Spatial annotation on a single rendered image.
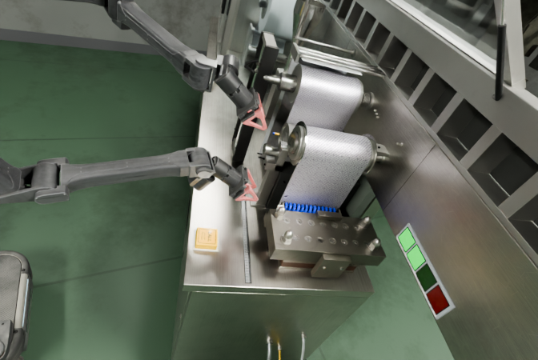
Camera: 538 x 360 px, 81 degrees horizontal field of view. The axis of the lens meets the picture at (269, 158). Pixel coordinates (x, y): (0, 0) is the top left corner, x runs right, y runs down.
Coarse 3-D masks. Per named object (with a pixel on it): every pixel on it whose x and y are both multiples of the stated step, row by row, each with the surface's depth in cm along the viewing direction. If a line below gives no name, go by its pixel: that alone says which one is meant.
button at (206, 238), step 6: (198, 228) 106; (204, 228) 107; (210, 228) 108; (198, 234) 104; (204, 234) 105; (210, 234) 106; (216, 234) 106; (198, 240) 103; (204, 240) 103; (210, 240) 104; (216, 240) 105; (198, 246) 102; (204, 246) 103; (210, 246) 103; (216, 246) 103
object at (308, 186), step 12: (300, 168) 102; (312, 168) 103; (300, 180) 106; (312, 180) 106; (324, 180) 107; (336, 180) 108; (348, 180) 108; (288, 192) 109; (300, 192) 110; (312, 192) 111; (324, 192) 111; (336, 192) 112; (348, 192) 113; (300, 204) 114; (312, 204) 115; (324, 204) 116; (336, 204) 116
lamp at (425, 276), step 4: (424, 268) 85; (428, 268) 84; (420, 272) 86; (424, 272) 85; (428, 272) 84; (420, 276) 86; (424, 276) 85; (428, 276) 83; (432, 276) 82; (420, 280) 86; (424, 280) 84; (428, 280) 83; (432, 280) 82; (424, 284) 84; (428, 284) 83; (432, 284) 82; (424, 288) 84
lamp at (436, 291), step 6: (438, 288) 80; (432, 294) 81; (438, 294) 80; (432, 300) 81; (438, 300) 79; (444, 300) 78; (432, 306) 81; (438, 306) 79; (444, 306) 77; (438, 312) 79
